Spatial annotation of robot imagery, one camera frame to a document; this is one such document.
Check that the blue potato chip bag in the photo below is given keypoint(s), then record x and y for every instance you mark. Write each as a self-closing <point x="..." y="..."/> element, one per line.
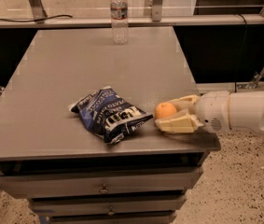
<point x="107" y="115"/>

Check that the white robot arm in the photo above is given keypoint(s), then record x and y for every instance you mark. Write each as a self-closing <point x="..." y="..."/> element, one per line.
<point x="246" y="111"/>

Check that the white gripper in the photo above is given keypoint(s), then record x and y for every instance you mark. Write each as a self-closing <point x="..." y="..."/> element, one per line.
<point x="213" y="109"/>

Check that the grey drawer cabinet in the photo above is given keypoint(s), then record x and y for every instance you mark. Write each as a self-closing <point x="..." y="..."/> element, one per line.
<point x="65" y="144"/>

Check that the middle grey drawer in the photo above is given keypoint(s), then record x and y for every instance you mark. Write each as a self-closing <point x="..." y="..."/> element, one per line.
<point x="108" y="205"/>

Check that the orange fruit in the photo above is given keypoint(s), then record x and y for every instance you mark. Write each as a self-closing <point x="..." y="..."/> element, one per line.
<point x="164" y="110"/>

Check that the clear plastic water bottle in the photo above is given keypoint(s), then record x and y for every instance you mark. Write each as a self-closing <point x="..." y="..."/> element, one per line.
<point x="119" y="20"/>

